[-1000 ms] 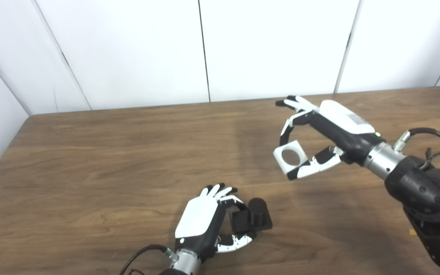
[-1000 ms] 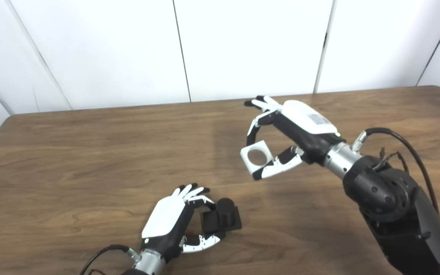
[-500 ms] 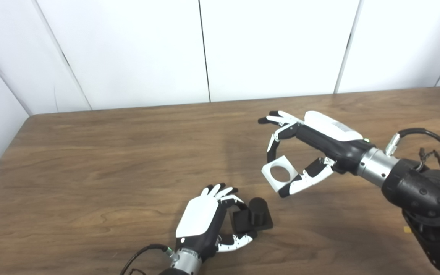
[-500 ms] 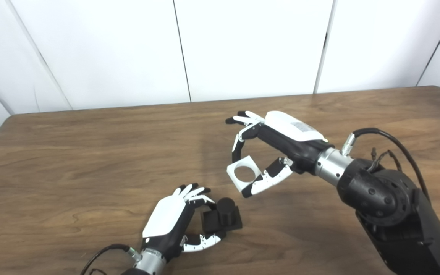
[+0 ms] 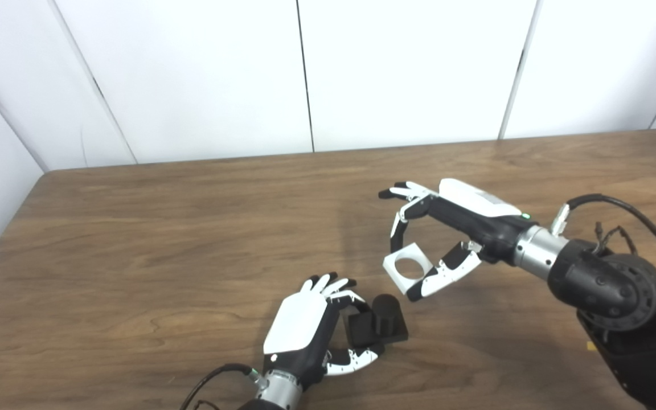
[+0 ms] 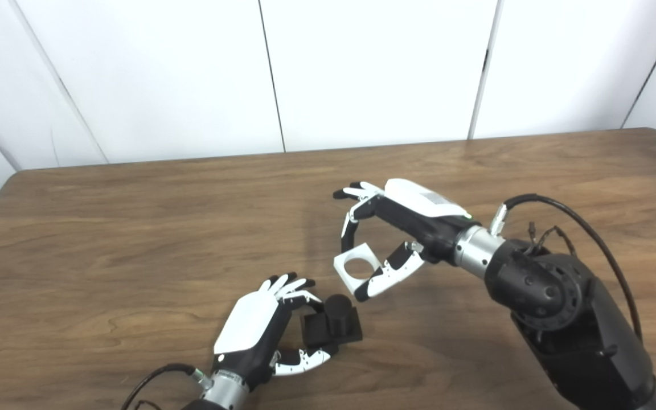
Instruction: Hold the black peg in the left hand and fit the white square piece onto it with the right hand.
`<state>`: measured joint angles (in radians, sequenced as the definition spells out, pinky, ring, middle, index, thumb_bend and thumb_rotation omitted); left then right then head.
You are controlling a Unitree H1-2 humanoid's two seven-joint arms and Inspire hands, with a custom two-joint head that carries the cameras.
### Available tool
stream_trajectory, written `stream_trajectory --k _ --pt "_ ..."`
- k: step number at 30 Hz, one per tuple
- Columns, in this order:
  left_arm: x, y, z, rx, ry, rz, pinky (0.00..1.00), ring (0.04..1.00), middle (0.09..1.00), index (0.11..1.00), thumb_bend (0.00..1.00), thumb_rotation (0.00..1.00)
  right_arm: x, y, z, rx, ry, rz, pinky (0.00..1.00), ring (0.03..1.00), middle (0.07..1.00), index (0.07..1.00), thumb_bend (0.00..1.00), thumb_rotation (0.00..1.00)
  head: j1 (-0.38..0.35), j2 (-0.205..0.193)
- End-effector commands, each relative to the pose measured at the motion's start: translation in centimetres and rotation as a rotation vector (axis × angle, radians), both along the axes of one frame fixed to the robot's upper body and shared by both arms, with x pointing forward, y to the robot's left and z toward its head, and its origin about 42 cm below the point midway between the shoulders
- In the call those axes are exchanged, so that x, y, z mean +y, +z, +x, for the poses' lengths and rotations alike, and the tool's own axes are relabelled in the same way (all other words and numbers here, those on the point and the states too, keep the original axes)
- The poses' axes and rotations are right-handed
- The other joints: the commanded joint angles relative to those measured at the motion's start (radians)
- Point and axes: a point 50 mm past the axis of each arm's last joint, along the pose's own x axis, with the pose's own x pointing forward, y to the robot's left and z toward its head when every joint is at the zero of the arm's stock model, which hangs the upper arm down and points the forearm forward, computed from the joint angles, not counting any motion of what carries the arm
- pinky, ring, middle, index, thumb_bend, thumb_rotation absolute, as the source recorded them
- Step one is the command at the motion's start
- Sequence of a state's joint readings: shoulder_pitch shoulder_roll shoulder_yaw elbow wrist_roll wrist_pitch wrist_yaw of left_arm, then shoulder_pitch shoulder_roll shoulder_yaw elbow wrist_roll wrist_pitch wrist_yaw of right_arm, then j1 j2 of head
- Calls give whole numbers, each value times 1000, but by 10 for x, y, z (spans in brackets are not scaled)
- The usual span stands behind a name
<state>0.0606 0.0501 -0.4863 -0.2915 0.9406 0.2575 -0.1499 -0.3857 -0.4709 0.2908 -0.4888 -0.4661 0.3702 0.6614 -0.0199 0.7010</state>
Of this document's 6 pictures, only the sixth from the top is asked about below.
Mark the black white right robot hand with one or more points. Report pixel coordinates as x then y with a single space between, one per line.
425 222

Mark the white square piece with hole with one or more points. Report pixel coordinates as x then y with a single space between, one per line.
344 272

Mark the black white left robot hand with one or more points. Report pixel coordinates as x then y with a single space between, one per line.
248 324

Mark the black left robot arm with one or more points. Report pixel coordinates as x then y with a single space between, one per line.
225 390

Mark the black peg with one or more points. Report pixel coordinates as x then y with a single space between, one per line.
336 316

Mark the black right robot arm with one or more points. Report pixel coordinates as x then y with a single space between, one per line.
573 324

